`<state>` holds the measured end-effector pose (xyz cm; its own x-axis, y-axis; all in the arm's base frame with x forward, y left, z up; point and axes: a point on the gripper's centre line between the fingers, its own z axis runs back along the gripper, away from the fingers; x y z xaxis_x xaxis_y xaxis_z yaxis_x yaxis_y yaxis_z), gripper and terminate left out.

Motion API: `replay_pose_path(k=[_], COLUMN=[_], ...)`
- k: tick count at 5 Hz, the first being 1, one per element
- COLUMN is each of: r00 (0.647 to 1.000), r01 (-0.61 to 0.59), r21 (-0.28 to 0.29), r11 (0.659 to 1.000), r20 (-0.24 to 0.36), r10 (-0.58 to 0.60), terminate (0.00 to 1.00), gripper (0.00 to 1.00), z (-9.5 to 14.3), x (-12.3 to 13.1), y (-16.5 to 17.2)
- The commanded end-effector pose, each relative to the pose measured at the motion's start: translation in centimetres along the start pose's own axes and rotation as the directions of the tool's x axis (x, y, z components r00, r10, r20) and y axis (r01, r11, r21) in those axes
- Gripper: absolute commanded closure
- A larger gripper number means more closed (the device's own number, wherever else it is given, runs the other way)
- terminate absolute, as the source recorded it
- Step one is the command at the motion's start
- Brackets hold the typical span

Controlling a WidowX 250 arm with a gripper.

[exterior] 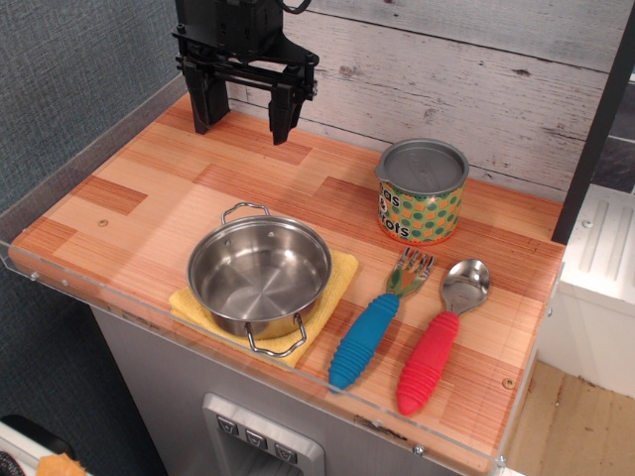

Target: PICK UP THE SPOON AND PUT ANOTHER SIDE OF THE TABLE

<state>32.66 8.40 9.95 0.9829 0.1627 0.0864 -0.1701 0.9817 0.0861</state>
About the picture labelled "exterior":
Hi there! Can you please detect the black right vertical post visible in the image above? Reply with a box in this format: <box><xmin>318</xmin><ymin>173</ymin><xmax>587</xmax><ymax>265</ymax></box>
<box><xmin>551</xmin><ymin>0</ymin><xmax>635</xmax><ymax>245</ymax></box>

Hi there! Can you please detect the orange black object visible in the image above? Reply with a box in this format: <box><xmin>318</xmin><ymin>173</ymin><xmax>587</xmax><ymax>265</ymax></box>
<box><xmin>1</xmin><ymin>415</ymin><xmax>75</xmax><ymax>475</ymax></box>

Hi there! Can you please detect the stainless steel pot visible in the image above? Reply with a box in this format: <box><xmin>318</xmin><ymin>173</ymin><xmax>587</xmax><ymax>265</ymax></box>
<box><xmin>187</xmin><ymin>201</ymin><xmax>332</xmax><ymax>358</ymax></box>

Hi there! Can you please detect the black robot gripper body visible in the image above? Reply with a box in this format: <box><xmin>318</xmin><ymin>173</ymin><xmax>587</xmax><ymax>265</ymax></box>
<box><xmin>173</xmin><ymin>1</ymin><xmax>318</xmax><ymax>99</ymax></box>

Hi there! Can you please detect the clear acrylic table guard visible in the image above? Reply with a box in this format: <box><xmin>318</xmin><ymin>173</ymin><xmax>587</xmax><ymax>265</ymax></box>
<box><xmin>1</xmin><ymin>73</ymin><xmax>564</xmax><ymax>475</ymax></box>

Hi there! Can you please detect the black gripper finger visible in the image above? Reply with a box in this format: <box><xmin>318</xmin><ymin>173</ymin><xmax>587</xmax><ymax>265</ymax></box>
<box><xmin>268</xmin><ymin>65</ymin><xmax>309</xmax><ymax>145</ymax></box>
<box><xmin>183</xmin><ymin>58</ymin><xmax>213</xmax><ymax>115</ymax></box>

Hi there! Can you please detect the red handled metal spoon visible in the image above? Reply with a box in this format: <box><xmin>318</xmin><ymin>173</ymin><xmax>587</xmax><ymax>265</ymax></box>
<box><xmin>396</xmin><ymin>259</ymin><xmax>490</xmax><ymax>416</ymax></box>

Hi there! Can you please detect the grey dispenser button panel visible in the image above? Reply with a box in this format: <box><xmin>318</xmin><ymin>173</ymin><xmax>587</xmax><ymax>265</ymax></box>
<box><xmin>202</xmin><ymin>393</ymin><xmax>325</xmax><ymax>475</ymax></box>

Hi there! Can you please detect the yellow cloth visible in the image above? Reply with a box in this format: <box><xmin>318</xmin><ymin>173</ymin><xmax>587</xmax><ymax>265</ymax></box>
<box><xmin>169</xmin><ymin>250</ymin><xmax>359</xmax><ymax>367</ymax></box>

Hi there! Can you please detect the blue handled metal fork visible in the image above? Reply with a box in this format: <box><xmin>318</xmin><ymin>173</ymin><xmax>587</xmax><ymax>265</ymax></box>
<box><xmin>328</xmin><ymin>248</ymin><xmax>436</xmax><ymax>390</ymax></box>

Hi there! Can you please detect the green dotted tin can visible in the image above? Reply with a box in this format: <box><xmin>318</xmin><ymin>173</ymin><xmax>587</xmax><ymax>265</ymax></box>
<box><xmin>375</xmin><ymin>139</ymin><xmax>469</xmax><ymax>246</ymax></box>

